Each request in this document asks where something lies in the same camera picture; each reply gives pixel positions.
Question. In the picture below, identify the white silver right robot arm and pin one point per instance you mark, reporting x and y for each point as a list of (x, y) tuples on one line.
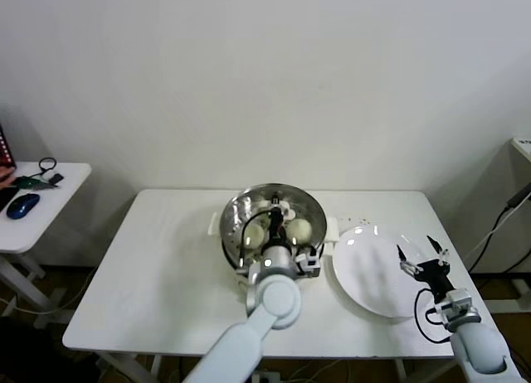
[(477, 350)]

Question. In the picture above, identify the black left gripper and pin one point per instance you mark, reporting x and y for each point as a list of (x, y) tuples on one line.
[(276, 229)]

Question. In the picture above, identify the white round plate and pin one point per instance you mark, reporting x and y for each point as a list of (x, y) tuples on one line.
[(365, 267)]

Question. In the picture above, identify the person bare hand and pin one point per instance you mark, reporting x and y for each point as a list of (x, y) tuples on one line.
[(5, 176)]

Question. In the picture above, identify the small white side table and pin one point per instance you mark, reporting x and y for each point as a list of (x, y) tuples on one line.
[(62, 200)]

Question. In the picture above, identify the round glass pot lid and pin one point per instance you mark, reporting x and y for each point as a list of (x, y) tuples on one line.
[(236, 211)]

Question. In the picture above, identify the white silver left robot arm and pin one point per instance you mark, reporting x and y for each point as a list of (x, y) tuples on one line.
[(274, 300)]

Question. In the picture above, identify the white steamed baozi bun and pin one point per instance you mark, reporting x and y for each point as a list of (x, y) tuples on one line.
[(253, 235), (299, 229)]

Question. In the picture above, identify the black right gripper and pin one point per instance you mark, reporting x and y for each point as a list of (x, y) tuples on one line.
[(433, 273)]

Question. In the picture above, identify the blue computer mouse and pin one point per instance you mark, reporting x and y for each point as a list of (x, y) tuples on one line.
[(22, 205)]

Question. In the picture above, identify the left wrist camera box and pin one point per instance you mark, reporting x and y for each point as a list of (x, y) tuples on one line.
[(309, 265)]

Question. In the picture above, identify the black laptop computer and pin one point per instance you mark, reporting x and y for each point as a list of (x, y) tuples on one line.
[(6, 148)]

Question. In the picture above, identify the small black device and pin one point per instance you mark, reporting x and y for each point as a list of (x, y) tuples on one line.
[(56, 178)]

